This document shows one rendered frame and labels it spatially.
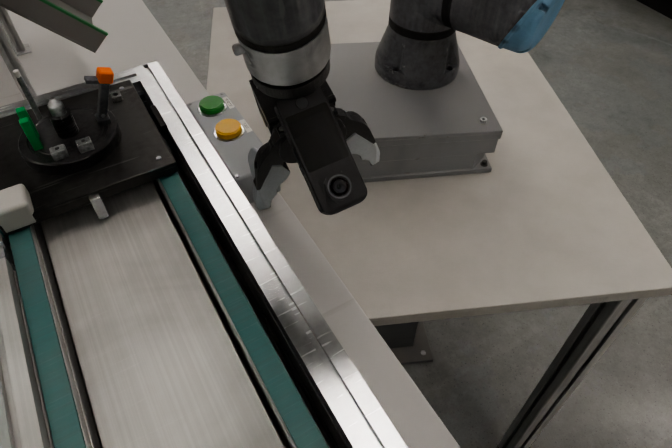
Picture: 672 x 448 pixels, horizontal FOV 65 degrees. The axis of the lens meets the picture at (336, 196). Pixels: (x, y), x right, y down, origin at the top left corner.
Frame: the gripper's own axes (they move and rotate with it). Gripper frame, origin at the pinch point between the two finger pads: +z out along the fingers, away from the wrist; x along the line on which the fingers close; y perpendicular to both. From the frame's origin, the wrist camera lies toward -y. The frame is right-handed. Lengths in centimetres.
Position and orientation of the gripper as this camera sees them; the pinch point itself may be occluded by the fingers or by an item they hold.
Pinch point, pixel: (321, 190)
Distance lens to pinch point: 62.6
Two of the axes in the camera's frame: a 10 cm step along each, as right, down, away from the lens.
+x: -9.2, 3.8, -1.2
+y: -3.9, -7.9, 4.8
